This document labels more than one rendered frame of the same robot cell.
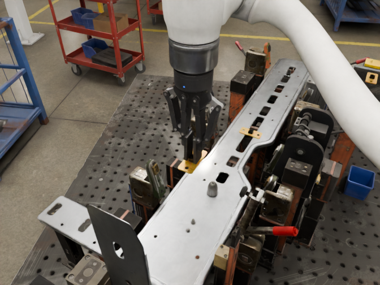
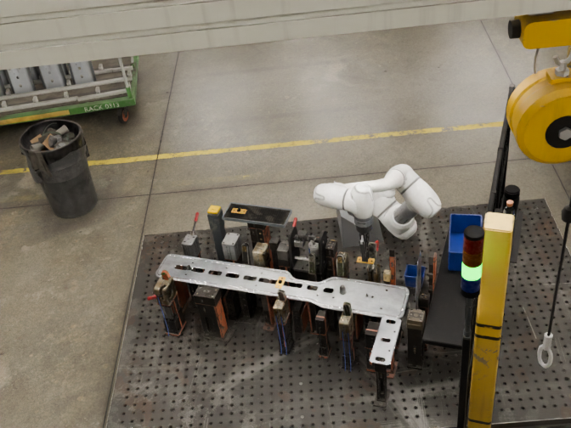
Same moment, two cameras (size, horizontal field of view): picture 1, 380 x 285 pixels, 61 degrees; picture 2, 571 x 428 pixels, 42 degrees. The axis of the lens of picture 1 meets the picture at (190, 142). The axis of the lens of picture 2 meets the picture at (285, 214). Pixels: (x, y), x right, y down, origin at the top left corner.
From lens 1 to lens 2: 3.50 m
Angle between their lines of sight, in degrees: 69
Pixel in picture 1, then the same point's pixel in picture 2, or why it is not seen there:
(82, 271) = (416, 317)
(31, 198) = not seen: outside the picture
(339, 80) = (375, 183)
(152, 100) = (168, 415)
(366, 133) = (390, 184)
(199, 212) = (358, 295)
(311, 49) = not seen: hidden behind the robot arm
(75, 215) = (381, 347)
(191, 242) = (379, 294)
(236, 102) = (219, 307)
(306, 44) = not seen: hidden behind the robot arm
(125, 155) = (268, 408)
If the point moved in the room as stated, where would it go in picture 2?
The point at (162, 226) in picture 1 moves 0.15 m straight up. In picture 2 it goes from (374, 307) to (373, 286)
